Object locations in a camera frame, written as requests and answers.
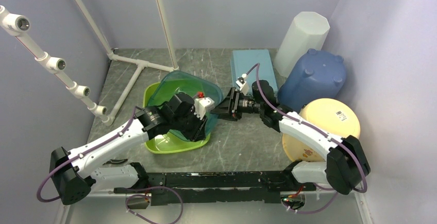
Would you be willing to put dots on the cream cartoon bucket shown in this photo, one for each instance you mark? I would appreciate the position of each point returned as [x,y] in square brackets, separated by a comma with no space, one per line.
[305,135]

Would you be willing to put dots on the blue bucket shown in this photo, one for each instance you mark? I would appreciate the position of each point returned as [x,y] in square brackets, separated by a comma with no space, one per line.
[317,74]

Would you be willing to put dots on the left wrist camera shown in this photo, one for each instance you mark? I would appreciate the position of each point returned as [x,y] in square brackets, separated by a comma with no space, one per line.
[202,104]

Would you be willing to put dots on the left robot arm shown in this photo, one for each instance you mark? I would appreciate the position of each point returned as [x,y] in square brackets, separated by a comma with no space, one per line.
[77,172]

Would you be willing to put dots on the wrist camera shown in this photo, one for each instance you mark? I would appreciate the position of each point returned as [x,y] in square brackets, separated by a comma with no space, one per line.
[202,104]
[242,84]

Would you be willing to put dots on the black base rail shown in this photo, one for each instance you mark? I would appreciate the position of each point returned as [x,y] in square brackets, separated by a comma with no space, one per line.
[238,186]

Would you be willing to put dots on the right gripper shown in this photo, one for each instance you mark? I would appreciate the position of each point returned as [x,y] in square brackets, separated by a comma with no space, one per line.
[229,110]

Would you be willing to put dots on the lime green basket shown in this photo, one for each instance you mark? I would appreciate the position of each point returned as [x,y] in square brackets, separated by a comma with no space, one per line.
[173,141]

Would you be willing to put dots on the white octagonal bin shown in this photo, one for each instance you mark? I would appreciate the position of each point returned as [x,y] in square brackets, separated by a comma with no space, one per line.
[307,30]

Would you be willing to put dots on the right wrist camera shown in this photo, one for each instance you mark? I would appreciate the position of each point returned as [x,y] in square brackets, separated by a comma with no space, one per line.
[242,84]

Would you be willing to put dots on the dark green basket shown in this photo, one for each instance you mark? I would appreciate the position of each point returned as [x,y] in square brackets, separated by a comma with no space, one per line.
[180,82]

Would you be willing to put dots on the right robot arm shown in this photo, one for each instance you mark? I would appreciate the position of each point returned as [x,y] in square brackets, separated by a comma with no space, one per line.
[344,165]

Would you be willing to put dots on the black flat handle piece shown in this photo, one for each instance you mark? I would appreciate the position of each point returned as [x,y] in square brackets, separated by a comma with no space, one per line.
[116,161]

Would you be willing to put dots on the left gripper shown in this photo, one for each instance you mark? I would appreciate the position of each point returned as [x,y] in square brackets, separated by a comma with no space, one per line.
[198,133]

